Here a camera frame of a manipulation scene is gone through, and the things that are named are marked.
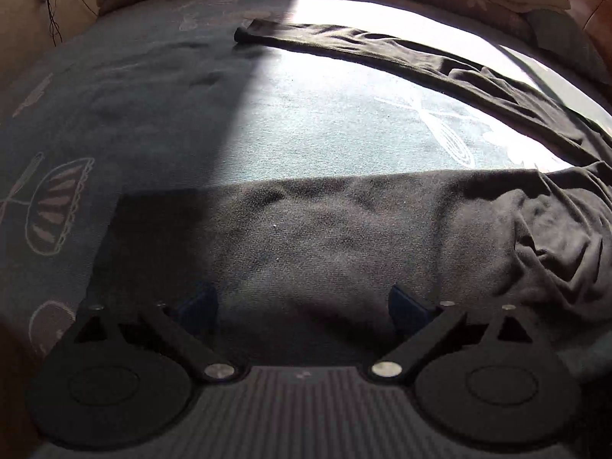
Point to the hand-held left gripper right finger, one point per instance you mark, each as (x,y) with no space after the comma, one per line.
(406,311)

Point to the dark grey pants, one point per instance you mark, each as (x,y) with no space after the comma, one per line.
(334,239)

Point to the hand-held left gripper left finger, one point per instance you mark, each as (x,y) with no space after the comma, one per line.
(196,311)

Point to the teal printed pillow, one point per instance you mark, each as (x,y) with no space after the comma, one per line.
(569,38)

